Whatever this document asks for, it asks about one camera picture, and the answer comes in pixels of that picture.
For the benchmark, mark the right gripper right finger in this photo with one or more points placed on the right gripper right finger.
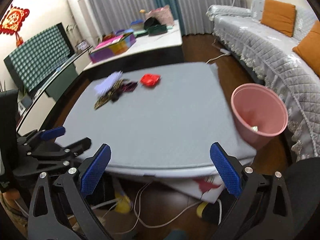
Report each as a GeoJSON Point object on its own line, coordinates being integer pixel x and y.
{"type": "Point", "coordinates": [261, 209]}

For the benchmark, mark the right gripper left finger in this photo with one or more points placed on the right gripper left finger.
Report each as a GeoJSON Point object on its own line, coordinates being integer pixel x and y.
{"type": "Point", "coordinates": [45, 223]}

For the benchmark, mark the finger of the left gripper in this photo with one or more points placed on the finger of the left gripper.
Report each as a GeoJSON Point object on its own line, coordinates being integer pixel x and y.
{"type": "Point", "coordinates": [74, 149]}
{"type": "Point", "coordinates": [52, 133]}

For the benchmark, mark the brown floral scrunchie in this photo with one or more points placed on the brown floral scrunchie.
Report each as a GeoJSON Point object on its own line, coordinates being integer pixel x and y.
{"type": "Point", "coordinates": [111, 95]}

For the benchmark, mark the purple foam fruit net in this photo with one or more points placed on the purple foam fruit net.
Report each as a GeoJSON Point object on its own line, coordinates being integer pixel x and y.
{"type": "Point", "coordinates": [107, 83]}

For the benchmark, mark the black pink snack wrapper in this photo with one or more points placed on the black pink snack wrapper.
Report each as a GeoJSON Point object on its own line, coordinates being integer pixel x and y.
{"type": "Point", "coordinates": [128, 87]}

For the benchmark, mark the red wrapper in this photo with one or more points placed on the red wrapper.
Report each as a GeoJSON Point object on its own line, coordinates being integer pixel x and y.
{"type": "Point", "coordinates": [150, 80]}

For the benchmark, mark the pink trash bin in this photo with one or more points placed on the pink trash bin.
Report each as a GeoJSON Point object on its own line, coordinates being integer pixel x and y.
{"type": "Point", "coordinates": [259, 114]}

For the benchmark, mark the white and green TV cabinet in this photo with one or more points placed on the white and green TV cabinet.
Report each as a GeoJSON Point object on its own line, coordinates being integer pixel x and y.
{"type": "Point", "coordinates": [48, 95]}

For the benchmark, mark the television with checked cloth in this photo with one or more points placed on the television with checked cloth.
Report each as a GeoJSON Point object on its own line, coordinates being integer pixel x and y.
{"type": "Point", "coordinates": [33, 62]}

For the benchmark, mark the grey felt table mat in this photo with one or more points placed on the grey felt table mat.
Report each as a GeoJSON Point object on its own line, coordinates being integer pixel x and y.
{"type": "Point", "coordinates": [165, 131]}

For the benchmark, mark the white standing air conditioner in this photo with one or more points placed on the white standing air conditioner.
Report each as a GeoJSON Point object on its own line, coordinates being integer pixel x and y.
{"type": "Point", "coordinates": [85, 20]}

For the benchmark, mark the colourful gift box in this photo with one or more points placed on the colourful gift box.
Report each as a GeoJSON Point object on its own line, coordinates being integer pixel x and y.
{"type": "Point", "coordinates": [112, 47]}

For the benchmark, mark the red Chinese knot decoration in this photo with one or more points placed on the red Chinese knot decoration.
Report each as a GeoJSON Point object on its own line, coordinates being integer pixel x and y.
{"type": "Point", "coordinates": [12, 22]}

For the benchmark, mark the white marble coffee table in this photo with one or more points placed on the white marble coffee table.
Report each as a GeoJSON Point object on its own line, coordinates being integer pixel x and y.
{"type": "Point", "coordinates": [147, 52]}

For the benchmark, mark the blue lidded bowl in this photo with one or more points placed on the blue lidded bowl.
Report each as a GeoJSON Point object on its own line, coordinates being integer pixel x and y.
{"type": "Point", "coordinates": [137, 25]}

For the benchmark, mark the grey pleated curtain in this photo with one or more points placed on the grey pleated curtain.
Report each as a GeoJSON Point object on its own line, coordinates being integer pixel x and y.
{"type": "Point", "coordinates": [155, 2]}

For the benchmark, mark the dark green round tin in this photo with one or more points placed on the dark green round tin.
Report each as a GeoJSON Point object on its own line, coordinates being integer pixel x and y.
{"type": "Point", "coordinates": [157, 30]}

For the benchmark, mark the black cap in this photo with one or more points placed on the black cap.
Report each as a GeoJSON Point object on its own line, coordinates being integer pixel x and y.
{"type": "Point", "coordinates": [150, 22]}

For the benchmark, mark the grey quilted sofa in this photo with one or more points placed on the grey quilted sofa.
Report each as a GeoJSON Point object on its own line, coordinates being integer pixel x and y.
{"type": "Point", "coordinates": [269, 54]}

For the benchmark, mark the orange cushion near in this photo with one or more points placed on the orange cushion near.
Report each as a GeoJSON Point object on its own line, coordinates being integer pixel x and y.
{"type": "Point", "coordinates": [309, 48]}

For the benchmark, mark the orange cushion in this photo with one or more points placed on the orange cushion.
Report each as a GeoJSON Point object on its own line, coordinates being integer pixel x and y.
{"type": "Point", "coordinates": [309, 48]}
{"type": "Point", "coordinates": [279, 16]}

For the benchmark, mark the orange cushion far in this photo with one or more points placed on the orange cushion far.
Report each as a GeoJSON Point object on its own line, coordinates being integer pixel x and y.
{"type": "Point", "coordinates": [279, 16]}

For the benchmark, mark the small photo frame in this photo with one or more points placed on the small photo frame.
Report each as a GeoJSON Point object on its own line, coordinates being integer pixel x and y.
{"type": "Point", "coordinates": [81, 46]}

